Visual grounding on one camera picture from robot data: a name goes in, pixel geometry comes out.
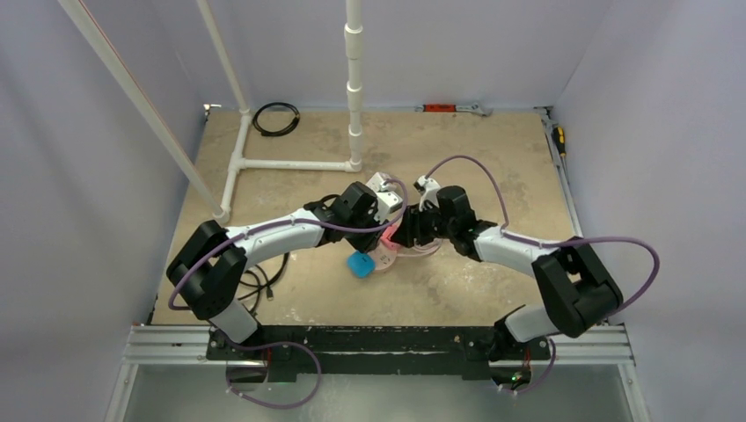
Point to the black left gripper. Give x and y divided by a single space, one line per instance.
369 243

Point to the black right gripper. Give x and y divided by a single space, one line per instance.
420 227

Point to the pink round socket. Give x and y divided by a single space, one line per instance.
383 258

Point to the pink triangular power strip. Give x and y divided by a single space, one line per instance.
386 238

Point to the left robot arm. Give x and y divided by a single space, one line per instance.
207 270

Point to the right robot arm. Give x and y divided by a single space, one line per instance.
576 289

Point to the blue square adapter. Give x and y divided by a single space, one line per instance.
361 265

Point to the yellow black screwdriver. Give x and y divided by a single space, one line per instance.
558 137

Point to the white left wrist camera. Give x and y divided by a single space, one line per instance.
389 202

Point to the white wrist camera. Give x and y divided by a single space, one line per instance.
389 202
427 188

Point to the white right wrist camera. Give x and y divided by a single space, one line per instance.
427 188

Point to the red handled adjustable wrench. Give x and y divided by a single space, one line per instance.
475 108

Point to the aluminium table edge rail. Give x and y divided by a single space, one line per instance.
560 165

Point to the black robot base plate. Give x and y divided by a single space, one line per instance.
473 353

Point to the white PVC pipe frame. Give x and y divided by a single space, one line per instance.
81 16

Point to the aluminium front frame rail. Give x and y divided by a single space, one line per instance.
166 345

